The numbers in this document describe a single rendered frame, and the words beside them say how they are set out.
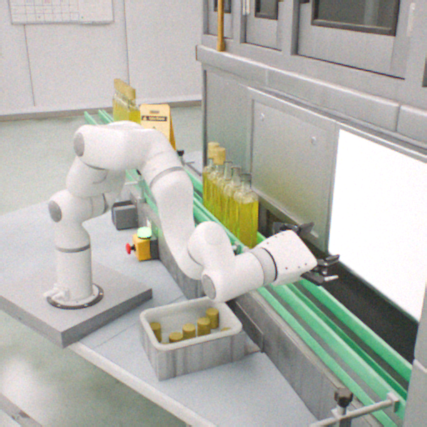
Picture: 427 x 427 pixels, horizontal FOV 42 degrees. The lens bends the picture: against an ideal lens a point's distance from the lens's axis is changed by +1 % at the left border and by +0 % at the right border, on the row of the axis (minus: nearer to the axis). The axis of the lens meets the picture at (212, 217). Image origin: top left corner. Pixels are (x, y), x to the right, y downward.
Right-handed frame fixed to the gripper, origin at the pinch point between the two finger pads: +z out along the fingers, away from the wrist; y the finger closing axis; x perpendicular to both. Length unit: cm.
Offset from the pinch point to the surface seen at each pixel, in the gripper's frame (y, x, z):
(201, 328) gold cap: -8.0, -36.6, -17.1
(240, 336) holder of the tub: 0.5, -30.5, -12.2
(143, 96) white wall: -476, -369, 243
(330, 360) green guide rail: 19.9, -11.0, -8.3
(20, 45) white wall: -536, -313, 104
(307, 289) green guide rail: 0.9, -18.7, 3.6
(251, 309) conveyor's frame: -5.6, -32.6, -4.2
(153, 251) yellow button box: -50, -62, -6
